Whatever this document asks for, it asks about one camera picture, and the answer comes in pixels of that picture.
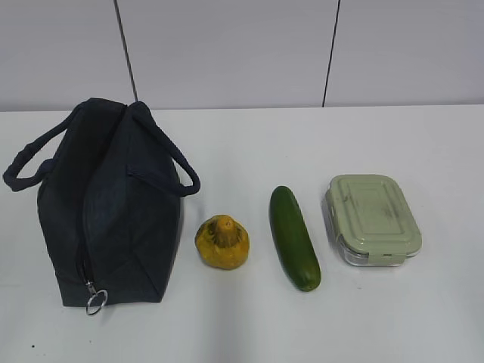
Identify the yellow orange toy pumpkin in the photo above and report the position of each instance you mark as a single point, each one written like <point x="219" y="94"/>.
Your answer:
<point x="222" y="242"/>

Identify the green cucumber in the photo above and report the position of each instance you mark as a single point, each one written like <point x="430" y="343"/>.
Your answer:
<point x="292" y="241"/>

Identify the dark blue fabric lunch bag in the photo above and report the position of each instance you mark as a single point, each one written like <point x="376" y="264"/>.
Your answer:
<point x="110" y="187"/>

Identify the glass container with green lid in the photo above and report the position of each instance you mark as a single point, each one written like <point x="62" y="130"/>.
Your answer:
<point x="370" y="221"/>

